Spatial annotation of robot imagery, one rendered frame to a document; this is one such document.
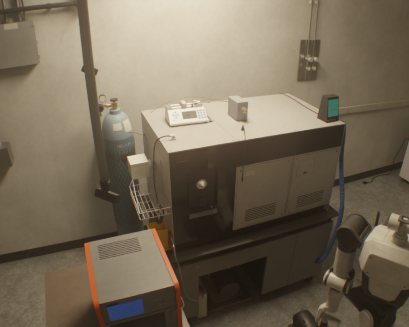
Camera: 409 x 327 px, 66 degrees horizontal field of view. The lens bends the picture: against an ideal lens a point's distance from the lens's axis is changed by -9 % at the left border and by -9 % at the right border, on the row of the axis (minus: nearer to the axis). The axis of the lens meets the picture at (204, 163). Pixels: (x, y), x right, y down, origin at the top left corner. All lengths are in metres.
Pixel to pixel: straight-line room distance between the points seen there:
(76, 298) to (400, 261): 1.65
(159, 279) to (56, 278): 0.89
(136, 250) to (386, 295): 1.13
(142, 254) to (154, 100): 1.58
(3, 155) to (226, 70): 1.95
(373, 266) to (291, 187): 0.99
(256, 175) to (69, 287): 1.30
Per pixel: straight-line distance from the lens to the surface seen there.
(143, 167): 2.14
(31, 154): 2.98
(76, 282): 2.18
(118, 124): 2.52
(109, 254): 1.67
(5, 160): 2.88
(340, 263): 1.66
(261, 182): 2.15
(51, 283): 2.22
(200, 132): 2.02
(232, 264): 2.37
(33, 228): 3.36
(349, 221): 1.58
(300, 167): 2.27
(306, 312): 2.45
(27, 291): 3.27
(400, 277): 1.51
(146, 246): 1.68
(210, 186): 2.00
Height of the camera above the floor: 2.25
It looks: 29 degrees down
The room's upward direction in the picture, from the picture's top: straight up
